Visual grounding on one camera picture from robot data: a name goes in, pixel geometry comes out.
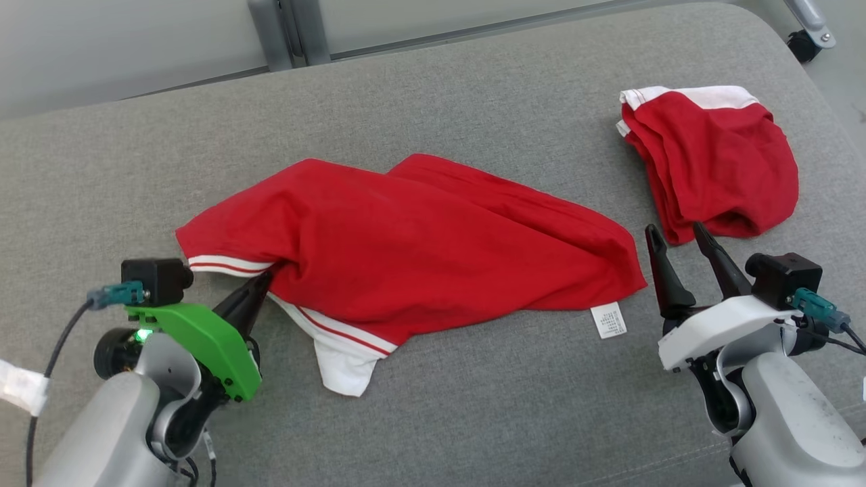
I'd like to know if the red jersey number 23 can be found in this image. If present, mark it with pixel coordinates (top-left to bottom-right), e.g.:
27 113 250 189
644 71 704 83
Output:
175 153 649 398

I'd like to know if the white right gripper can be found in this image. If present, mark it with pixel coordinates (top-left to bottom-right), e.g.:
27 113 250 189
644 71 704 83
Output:
644 221 803 373

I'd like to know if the grey partition base rail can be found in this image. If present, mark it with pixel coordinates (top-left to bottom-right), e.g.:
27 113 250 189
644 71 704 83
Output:
118 65 273 101
330 0 684 62

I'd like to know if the grey partition post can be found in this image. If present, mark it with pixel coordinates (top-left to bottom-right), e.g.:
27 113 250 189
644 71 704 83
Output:
246 0 296 72
280 0 333 67

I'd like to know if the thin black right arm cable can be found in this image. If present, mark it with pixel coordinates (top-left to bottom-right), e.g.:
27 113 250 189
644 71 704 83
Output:
797 327 866 357

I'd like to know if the red garment with white stripe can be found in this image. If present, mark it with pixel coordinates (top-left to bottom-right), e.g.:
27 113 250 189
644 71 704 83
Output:
615 85 800 246

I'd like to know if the grey metal frame leg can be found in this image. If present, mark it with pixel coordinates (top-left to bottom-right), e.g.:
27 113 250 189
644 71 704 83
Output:
784 0 838 49

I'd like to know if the black caster wheel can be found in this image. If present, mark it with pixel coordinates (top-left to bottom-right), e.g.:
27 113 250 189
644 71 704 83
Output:
786 30 823 64

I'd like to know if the white tape on left cable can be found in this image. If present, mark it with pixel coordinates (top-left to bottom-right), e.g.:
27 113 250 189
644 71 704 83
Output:
0 358 51 417

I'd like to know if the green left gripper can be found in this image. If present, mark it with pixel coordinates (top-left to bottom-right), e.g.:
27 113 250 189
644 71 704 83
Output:
124 271 273 402

